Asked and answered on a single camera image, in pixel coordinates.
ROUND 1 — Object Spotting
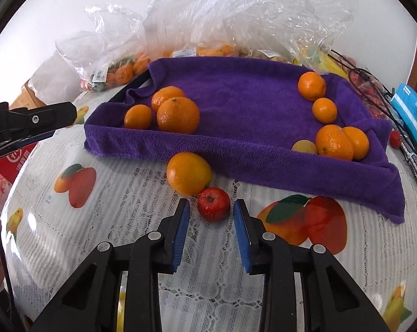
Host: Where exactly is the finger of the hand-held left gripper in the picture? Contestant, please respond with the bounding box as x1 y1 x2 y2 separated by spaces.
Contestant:
0 101 78 160

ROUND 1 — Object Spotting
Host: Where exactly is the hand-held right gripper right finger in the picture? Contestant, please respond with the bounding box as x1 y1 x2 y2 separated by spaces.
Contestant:
232 199 392 332

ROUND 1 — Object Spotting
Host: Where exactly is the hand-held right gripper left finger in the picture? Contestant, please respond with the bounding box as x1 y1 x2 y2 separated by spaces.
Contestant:
29 198 191 332

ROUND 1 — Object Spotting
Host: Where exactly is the small red apple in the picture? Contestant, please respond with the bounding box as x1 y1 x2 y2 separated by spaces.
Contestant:
197 187 231 222

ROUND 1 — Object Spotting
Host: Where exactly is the black tray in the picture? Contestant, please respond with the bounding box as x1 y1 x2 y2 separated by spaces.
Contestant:
106 70 153 105

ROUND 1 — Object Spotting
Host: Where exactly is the small yellow fruit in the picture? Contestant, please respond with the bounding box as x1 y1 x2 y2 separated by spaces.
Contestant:
291 140 318 154

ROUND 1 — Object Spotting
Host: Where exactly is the large oval orange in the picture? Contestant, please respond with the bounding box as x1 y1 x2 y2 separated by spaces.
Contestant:
315 124 355 161

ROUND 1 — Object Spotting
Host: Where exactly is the brown cardboard box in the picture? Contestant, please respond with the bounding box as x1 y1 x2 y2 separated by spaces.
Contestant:
11 78 46 109

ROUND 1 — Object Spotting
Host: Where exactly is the red box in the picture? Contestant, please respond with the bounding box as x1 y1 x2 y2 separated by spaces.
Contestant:
0 142 39 185

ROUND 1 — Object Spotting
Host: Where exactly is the fruit print tablecloth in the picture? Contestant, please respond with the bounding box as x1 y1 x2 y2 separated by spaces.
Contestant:
0 86 417 332

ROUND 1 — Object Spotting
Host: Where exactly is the bag of leafy tangerines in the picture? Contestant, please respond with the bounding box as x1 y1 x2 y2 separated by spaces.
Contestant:
54 3 152 94

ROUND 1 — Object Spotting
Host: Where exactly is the small orange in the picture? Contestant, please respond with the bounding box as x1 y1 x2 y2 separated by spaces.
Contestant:
124 104 152 129

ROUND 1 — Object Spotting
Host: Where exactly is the purple towel covered tray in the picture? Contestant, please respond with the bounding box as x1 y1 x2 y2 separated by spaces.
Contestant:
84 57 405 225

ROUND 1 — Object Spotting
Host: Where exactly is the small red fruit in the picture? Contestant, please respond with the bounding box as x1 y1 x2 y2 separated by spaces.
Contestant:
388 129 402 149

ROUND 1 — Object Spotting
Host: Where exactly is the bag of pale yellow fruit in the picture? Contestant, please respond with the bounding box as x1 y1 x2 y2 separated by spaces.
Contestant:
243 50 292 65

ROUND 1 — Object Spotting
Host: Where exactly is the bag of oranges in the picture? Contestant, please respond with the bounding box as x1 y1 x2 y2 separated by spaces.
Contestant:
160 41 242 59

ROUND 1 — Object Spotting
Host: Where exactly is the yellow produce in plastic wrap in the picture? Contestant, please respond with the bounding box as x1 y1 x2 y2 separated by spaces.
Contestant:
295 46 347 78

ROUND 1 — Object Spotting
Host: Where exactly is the bag of red fruit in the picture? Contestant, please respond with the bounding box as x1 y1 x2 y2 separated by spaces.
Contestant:
347 55 390 120

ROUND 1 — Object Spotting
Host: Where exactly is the blue tissue pack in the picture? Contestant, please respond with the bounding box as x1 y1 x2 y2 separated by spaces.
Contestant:
390 83 417 161

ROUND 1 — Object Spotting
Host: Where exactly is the large clear plastic bag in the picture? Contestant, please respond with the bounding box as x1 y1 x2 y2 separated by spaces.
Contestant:
143 0 358 66

